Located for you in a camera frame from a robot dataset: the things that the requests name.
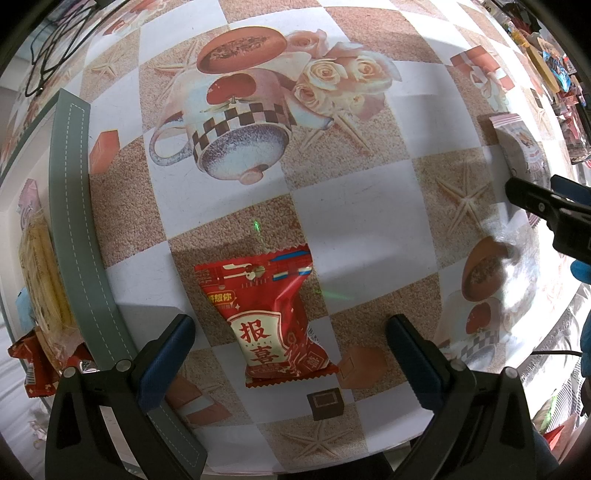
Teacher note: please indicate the pink-topped white label packet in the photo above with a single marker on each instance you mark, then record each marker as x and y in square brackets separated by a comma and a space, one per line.
[521, 143]

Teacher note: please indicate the red striped date snack packet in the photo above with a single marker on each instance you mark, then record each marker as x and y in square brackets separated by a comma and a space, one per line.
[268, 323]

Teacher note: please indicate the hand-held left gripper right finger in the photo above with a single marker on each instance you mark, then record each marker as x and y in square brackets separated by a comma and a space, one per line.
[411, 364]

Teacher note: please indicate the pink cranberry crisp packet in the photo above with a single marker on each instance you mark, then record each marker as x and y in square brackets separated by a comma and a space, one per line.
[28, 198]

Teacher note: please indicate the person's right hand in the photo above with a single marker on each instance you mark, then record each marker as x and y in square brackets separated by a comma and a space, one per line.
[582, 273]

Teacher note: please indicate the red packet with white lettering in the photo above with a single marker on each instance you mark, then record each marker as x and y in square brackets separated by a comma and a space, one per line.
[34, 369]

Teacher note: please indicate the clear packet of biscuit sticks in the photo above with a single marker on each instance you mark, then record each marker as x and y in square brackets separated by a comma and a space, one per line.
[41, 277]

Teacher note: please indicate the yellow round lid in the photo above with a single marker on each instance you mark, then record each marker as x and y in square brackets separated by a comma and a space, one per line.
[545, 69]

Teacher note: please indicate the checked printed tablecloth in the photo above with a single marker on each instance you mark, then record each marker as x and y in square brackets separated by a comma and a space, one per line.
[360, 217]

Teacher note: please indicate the red crinkled snack packet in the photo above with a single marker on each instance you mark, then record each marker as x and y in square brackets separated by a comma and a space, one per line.
[81, 357]

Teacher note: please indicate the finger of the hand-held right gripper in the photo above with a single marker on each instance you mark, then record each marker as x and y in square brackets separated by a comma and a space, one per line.
[568, 226]
[572, 189]

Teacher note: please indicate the light blue snack bar packet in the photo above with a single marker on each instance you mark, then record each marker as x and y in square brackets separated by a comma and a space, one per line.
[24, 307]

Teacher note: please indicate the pile of assorted snack packets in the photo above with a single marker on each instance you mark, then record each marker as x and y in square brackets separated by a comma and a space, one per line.
[572, 115]

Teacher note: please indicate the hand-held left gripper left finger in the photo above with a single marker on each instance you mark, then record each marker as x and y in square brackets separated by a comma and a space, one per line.
[168, 364]

